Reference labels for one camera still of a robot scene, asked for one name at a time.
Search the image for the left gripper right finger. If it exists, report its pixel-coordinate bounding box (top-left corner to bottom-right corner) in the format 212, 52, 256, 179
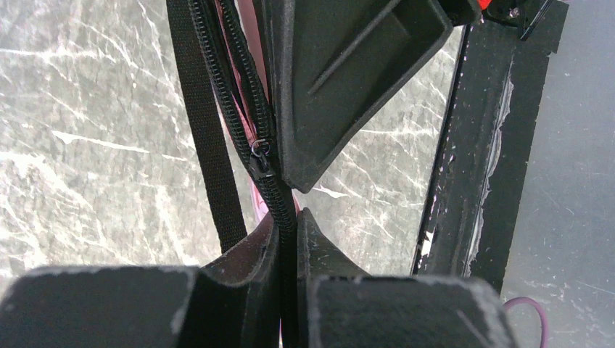
297, 210, 516, 347

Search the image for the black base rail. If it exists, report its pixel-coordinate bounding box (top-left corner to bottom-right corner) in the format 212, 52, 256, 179
412, 1, 569, 290

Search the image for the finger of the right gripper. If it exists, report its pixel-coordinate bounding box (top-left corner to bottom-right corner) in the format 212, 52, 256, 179
261, 0, 454, 193

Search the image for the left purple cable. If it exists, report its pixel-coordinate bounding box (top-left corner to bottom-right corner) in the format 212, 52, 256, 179
502, 297, 551, 348

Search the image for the pink racket bag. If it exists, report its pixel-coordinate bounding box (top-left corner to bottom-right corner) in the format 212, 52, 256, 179
166, 1, 302, 347

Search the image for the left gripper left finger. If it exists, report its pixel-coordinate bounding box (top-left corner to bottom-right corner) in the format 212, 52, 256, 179
1, 217, 280, 347

